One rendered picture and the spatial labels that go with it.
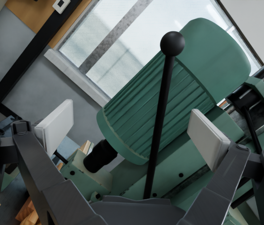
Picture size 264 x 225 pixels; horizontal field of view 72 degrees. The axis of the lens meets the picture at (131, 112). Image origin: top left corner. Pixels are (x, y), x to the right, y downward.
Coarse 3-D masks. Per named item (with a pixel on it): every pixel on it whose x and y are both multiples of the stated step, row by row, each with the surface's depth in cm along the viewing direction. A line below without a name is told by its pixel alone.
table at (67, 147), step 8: (64, 144) 75; (72, 144) 80; (64, 152) 72; (72, 152) 76; (16, 184) 49; (24, 184) 51; (0, 192) 45; (8, 192) 46; (16, 192) 47; (24, 192) 49; (0, 200) 43; (8, 200) 45; (16, 200) 46; (24, 200) 48; (0, 208) 42; (8, 208) 44; (16, 208) 45; (0, 216) 41; (8, 216) 42; (0, 224) 40; (8, 224) 41; (16, 224) 42
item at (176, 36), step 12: (168, 36) 24; (180, 36) 24; (168, 48) 25; (180, 48) 25; (168, 60) 26; (168, 72) 26; (168, 84) 27; (156, 120) 29; (156, 132) 30; (156, 144) 31; (156, 156) 32; (144, 192) 35
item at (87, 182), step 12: (72, 156) 50; (84, 156) 51; (72, 168) 46; (84, 168) 47; (72, 180) 47; (84, 180) 47; (96, 180) 48; (108, 180) 51; (84, 192) 49; (108, 192) 49
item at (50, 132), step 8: (64, 104) 18; (72, 104) 19; (56, 112) 15; (64, 112) 17; (72, 112) 19; (48, 120) 14; (56, 120) 15; (64, 120) 17; (72, 120) 20; (40, 128) 13; (48, 128) 14; (56, 128) 15; (64, 128) 17; (40, 136) 13; (48, 136) 14; (56, 136) 15; (64, 136) 17; (48, 144) 14; (56, 144) 15; (48, 152) 14
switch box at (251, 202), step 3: (252, 198) 40; (246, 201) 40; (249, 201) 40; (252, 201) 39; (255, 201) 39; (249, 204) 39; (252, 204) 39; (255, 204) 38; (252, 207) 38; (255, 207) 38; (252, 210) 38; (255, 210) 38; (255, 213) 37; (258, 216) 37
